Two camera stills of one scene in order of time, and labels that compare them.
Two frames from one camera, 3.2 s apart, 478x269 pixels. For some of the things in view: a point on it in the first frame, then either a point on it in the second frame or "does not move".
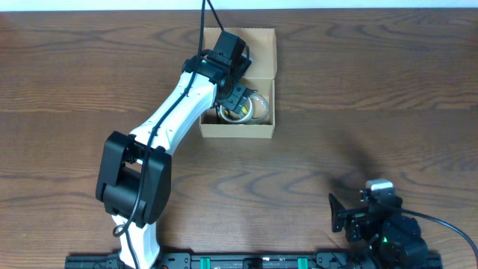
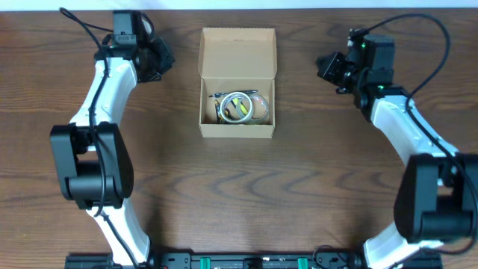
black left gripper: [237, 96] → [166, 54]
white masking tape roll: [240, 120] does not move
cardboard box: [261, 78] does not move
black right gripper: [356, 220] → [326, 71]
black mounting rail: [255, 260] does not move
